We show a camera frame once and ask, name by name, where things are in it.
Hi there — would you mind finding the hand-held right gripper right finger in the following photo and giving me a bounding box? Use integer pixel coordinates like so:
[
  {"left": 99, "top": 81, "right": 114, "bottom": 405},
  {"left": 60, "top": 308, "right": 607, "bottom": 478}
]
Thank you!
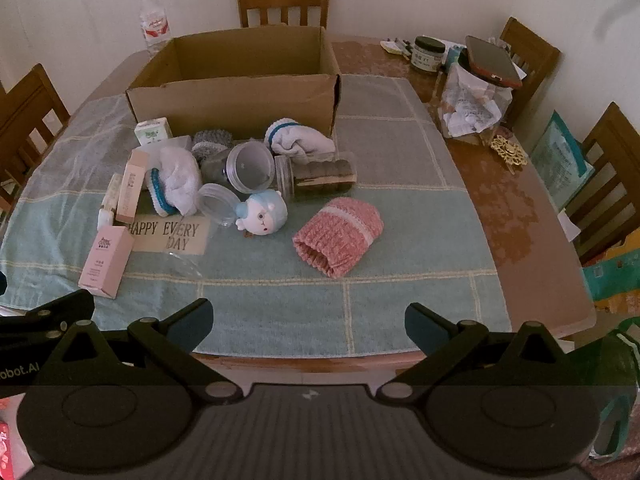
[{"left": 376, "top": 302, "right": 576, "bottom": 405}]

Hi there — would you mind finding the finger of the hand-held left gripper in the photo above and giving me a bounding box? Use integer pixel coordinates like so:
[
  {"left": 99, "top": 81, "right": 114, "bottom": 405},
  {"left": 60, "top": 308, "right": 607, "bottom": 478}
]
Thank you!
[{"left": 0, "top": 289, "right": 96, "bottom": 336}]

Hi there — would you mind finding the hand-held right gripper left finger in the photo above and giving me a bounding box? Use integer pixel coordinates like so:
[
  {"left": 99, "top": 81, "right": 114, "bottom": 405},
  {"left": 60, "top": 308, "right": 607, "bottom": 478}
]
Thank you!
[{"left": 50, "top": 298, "right": 244, "bottom": 405}]

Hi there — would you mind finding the pink box dark label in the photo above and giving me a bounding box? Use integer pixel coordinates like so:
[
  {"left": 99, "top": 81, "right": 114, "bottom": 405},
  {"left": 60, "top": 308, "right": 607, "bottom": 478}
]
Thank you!
[{"left": 78, "top": 225, "right": 135, "bottom": 300}]

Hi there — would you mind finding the blue white sheep toy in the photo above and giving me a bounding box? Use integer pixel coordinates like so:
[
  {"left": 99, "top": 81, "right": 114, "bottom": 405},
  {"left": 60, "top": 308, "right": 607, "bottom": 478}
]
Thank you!
[{"left": 235, "top": 190, "right": 289, "bottom": 236}]

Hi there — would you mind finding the pink knitted sock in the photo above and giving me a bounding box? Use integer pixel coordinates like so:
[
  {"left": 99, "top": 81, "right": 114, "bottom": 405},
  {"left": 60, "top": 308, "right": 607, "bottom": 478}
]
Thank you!
[{"left": 292, "top": 197, "right": 385, "bottom": 280}]

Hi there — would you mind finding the long pink box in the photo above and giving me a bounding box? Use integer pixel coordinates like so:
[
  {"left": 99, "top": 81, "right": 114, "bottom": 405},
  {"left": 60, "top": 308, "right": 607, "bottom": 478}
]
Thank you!
[{"left": 115, "top": 150, "right": 151, "bottom": 224}]

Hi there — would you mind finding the white sock blue stripe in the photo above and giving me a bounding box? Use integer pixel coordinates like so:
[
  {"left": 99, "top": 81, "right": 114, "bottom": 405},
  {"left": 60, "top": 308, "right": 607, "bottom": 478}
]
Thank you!
[
  {"left": 263, "top": 117, "right": 336, "bottom": 164},
  {"left": 145, "top": 146, "right": 202, "bottom": 216}
]

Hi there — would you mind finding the clear plastic jar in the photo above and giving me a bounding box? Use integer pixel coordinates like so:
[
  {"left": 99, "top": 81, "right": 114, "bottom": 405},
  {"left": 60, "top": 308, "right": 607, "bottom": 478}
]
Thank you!
[{"left": 202, "top": 141, "right": 276, "bottom": 196}]

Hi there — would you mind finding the grey knitted sock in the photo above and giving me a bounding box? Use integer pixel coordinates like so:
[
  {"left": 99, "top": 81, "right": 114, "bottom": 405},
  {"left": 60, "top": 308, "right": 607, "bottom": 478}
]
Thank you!
[{"left": 192, "top": 130, "right": 234, "bottom": 162}]

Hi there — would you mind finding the clear jar with dark cloth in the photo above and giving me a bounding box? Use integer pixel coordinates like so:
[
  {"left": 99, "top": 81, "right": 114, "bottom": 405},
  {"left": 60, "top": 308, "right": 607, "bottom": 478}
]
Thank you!
[{"left": 273, "top": 154, "right": 359, "bottom": 201}]

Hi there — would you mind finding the small white green box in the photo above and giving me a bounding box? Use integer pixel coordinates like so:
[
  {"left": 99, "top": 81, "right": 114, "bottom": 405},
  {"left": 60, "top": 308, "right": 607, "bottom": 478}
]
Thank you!
[{"left": 134, "top": 117, "right": 174, "bottom": 147}]

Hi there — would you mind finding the large cardboard box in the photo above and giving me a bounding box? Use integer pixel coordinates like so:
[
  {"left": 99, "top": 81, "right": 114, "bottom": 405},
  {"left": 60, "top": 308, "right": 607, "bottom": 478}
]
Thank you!
[{"left": 125, "top": 25, "right": 343, "bottom": 142}]

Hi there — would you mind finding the red pink packet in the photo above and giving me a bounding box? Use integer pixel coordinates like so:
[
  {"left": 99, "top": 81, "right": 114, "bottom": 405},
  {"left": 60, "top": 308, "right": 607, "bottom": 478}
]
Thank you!
[{"left": 0, "top": 392, "right": 32, "bottom": 480}]

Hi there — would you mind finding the green grey checked towel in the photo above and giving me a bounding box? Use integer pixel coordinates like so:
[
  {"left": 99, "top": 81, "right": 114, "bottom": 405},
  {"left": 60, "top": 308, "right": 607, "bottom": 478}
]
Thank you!
[{"left": 0, "top": 74, "right": 513, "bottom": 358}]

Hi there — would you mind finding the clear jar lid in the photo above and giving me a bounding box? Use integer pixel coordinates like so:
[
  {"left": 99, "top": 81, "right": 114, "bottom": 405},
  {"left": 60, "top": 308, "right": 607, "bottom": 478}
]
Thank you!
[{"left": 198, "top": 183, "right": 236, "bottom": 226}]

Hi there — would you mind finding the gold snowflake ornament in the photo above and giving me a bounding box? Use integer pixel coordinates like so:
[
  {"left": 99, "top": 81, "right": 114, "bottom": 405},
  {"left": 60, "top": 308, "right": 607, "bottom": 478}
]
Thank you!
[{"left": 488, "top": 134, "right": 529, "bottom": 169}]

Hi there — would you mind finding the colourful bag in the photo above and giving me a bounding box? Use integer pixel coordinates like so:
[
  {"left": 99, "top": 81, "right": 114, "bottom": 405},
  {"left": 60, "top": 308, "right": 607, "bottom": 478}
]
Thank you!
[{"left": 581, "top": 240, "right": 640, "bottom": 314}]

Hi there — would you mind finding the teal paper bag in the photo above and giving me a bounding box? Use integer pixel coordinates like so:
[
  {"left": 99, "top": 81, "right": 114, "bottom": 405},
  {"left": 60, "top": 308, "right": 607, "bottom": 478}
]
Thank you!
[{"left": 530, "top": 110, "right": 595, "bottom": 211}]

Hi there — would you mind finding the dark lidded jar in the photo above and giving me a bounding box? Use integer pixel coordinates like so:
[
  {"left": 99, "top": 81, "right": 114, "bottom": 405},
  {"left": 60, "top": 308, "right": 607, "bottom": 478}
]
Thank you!
[{"left": 412, "top": 36, "right": 446, "bottom": 74}]

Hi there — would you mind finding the phone in red case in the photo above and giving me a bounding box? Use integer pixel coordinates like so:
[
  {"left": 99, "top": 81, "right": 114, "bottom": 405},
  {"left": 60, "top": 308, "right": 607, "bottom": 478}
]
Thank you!
[{"left": 464, "top": 35, "right": 524, "bottom": 89}]

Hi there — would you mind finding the clear water bottle red label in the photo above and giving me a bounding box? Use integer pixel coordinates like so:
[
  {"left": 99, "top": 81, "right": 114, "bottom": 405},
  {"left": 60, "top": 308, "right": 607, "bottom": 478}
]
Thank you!
[{"left": 139, "top": 0, "right": 174, "bottom": 57}]

